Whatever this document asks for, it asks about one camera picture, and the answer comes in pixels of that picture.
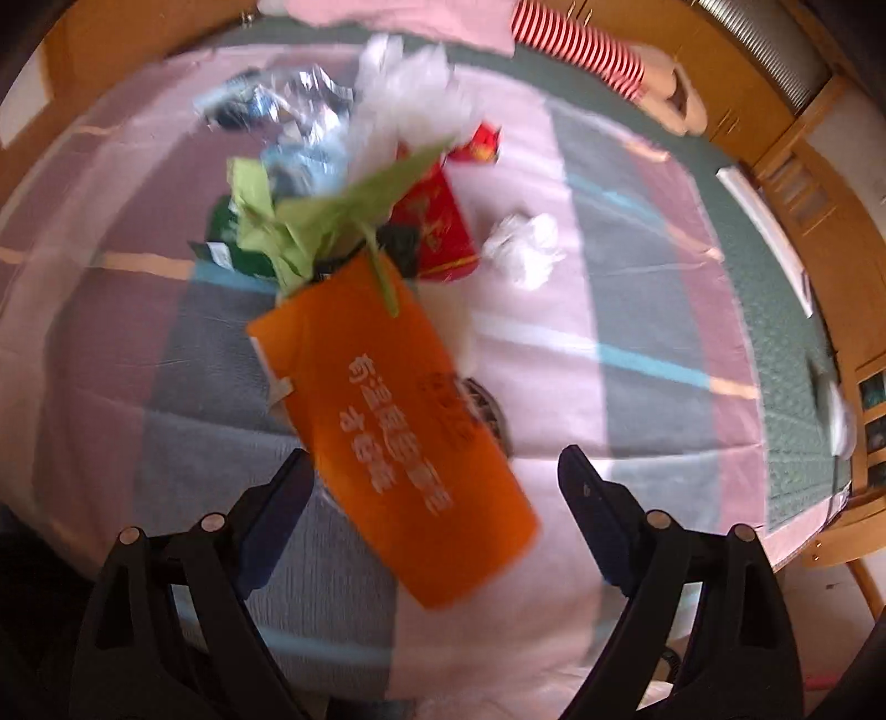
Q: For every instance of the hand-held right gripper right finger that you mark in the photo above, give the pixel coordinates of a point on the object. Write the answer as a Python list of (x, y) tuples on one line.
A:
[(595, 512)]

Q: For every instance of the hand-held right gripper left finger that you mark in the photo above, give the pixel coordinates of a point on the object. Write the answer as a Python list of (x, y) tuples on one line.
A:
[(277, 512)]

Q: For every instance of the orange paper bag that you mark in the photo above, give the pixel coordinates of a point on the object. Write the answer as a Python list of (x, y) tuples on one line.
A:
[(387, 429)]

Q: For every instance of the white plastic bag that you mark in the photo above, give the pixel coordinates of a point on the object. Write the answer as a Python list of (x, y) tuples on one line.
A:
[(408, 104)]

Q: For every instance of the plaid pink bedsheet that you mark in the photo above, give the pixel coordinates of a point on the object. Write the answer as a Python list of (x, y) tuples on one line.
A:
[(623, 311)]

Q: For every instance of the green bed mat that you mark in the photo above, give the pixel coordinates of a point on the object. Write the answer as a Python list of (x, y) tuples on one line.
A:
[(782, 332)]

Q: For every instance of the wooden chair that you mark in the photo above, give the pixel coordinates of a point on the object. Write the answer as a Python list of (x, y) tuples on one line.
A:
[(855, 526)]

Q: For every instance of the crumpled white tissue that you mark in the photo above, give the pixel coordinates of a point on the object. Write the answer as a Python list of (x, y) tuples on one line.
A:
[(522, 249)]

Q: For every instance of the dark green packet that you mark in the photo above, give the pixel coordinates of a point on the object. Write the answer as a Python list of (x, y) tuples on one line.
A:
[(225, 228)]

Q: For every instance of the black packet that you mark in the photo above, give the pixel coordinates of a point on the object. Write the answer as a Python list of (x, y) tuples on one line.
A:
[(401, 249)]

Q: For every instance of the green crumpled paper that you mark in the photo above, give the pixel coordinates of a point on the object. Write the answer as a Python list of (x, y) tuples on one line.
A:
[(304, 221)]

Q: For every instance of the large red packet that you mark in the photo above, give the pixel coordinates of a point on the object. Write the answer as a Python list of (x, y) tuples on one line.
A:
[(439, 221)]

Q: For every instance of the blue white plastic packaging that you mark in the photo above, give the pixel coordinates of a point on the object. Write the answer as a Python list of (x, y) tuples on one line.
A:
[(304, 163)]

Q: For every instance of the small red packet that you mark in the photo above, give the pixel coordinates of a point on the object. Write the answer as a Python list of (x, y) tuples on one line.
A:
[(481, 145)]

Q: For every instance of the clear silver plastic wrapper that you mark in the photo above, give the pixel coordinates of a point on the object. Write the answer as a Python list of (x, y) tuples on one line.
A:
[(304, 90)]

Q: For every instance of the wooden wardrobe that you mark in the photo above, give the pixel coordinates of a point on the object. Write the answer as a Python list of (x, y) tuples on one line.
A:
[(734, 76)]

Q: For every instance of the red striped plush toy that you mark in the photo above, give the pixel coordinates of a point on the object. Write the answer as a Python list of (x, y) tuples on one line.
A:
[(588, 48)]

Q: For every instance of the window blind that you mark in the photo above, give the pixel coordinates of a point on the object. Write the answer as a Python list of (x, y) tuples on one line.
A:
[(775, 48)]

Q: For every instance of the pink pillow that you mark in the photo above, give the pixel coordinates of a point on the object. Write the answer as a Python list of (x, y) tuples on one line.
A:
[(415, 17)]

